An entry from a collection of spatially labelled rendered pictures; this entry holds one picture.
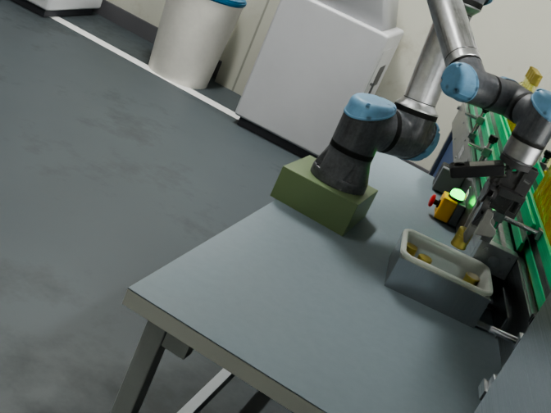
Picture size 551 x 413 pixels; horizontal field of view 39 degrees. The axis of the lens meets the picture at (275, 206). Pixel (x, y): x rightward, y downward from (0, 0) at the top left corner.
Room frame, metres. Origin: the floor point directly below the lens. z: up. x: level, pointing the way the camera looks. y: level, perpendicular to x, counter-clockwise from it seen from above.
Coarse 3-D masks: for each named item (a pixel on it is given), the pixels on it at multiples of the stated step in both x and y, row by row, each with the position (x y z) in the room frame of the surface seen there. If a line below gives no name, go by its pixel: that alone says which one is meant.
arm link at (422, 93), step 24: (480, 0) 1.99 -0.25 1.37; (432, 24) 2.01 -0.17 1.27; (432, 48) 1.97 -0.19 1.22; (432, 72) 1.96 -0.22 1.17; (408, 96) 1.96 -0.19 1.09; (432, 96) 1.96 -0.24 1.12; (408, 120) 1.93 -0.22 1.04; (432, 120) 1.95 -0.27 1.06; (408, 144) 1.91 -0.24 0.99; (432, 144) 1.95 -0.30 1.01
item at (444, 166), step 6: (444, 162) 2.53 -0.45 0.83; (444, 168) 2.46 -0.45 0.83; (438, 174) 2.50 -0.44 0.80; (444, 174) 2.46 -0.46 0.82; (438, 180) 2.46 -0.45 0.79; (444, 180) 2.46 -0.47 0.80; (450, 180) 2.46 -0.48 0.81; (456, 180) 2.46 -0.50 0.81; (462, 180) 2.46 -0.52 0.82; (432, 186) 2.48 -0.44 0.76; (438, 186) 2.46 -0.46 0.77; (444, 186) 2.46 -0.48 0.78; (450, 186) 2.46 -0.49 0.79; (456, 186) 2.46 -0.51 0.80
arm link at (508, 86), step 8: (504, 80) 1.71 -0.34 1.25; (512, 80) 1.76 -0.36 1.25; (504, 88) 1.69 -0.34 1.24; (512, 88) 1.71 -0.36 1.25; (520, 88) 1.72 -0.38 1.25; (504, 96) 1.69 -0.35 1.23; (512, 96) 1.70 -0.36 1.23; (520, 96) 1.69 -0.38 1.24; (496, 104) 1.68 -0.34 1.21; (504, 104) 1.69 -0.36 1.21; (512, 104) 1.69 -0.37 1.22; (496, 112) 1.71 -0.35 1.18; (504, 112) 1.71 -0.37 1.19; (512, 120) 1.70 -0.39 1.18
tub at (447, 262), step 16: (416, 240) 1.76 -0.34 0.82; (432, 240) 1.76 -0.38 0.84; (416, 256) 1.75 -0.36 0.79; (432, 256) 1.75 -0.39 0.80; (448, 256) 1.75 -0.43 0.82; (464, 256) 1.75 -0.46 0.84; (448, 272) 1.75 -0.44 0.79; (464, 272) 1.75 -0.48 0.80; (480, 272) 1.74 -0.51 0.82; (480, 288) 1.59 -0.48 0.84
